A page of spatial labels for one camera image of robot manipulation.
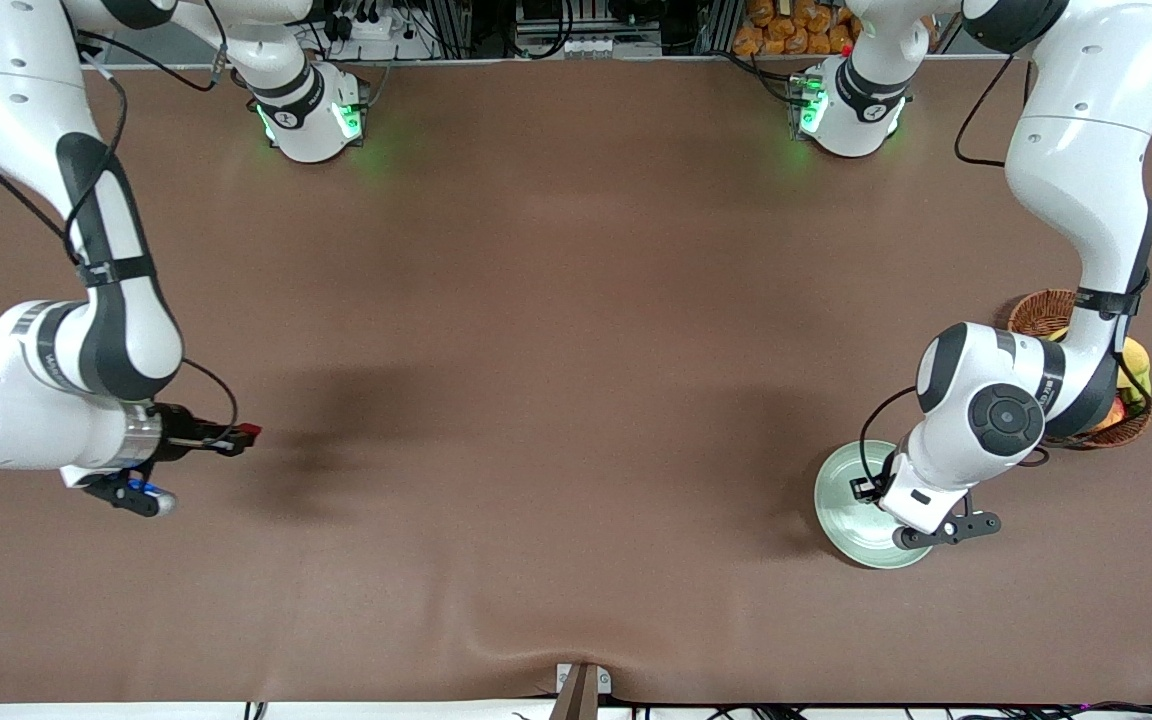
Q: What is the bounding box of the bag of orange bread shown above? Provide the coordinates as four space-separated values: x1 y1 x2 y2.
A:
733 0 862 57

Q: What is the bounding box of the brown wicker basket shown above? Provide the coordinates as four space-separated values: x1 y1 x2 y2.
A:
1008 289 1152 451

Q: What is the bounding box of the white power strip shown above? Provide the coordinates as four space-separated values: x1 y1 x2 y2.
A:
331 0 409 43

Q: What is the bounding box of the yellow banana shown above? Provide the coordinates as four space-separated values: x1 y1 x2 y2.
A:
1119 338 1152 401

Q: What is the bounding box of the brown table cloth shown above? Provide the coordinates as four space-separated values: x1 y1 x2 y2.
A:
0 60 1152 706

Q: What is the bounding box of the pale green round plate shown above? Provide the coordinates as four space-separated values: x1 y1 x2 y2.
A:
814 440 937 571

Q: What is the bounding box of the metal table edge bracket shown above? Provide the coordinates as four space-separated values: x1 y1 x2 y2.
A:
548 662 613 720

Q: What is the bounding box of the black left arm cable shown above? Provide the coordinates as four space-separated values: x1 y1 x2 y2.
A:
854 55 1152 501

